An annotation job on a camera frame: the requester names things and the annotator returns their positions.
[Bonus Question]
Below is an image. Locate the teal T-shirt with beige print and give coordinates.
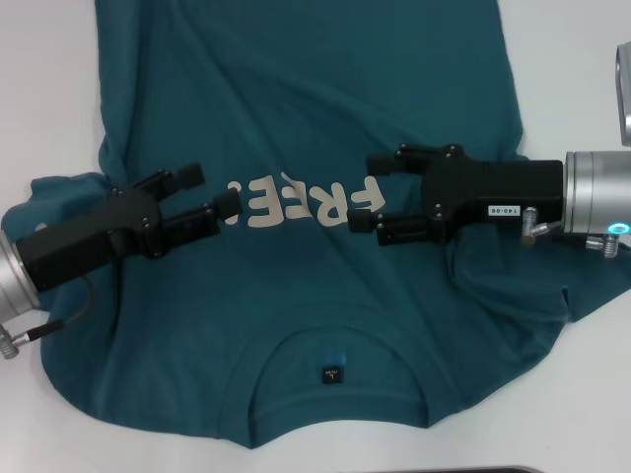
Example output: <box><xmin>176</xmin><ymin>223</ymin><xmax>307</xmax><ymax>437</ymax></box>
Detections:
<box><xmin>0</xmin><ymin>0</ymin><xmax>631</xmax><ymax>441</ymax></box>

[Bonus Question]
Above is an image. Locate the right arm cable with plugs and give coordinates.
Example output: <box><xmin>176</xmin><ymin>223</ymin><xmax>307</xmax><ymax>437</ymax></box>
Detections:
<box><xmin>521</xmin><ymin>206</ymin><xmax>621</xmax><ymax>257</ymax></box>

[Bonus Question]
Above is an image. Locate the left arm cable with plug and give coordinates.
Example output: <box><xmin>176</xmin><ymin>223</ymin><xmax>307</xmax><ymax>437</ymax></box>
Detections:
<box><xmin>0</xmin><ymin>275</ymin><xmax>95</xmax><ymax>362</ymax></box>

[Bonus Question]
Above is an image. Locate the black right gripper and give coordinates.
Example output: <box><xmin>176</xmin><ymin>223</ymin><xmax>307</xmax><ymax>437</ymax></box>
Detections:
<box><xmin>347</xmin><ymin>143</ymin><xmax>566</xmax><ymax>247</ymax></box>

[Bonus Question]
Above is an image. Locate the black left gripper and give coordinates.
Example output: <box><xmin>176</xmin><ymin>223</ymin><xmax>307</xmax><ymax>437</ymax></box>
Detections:
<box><xmin>17</xmin><ymin>162</ymin><xmax>244</xmax><ymax>293</ymax></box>

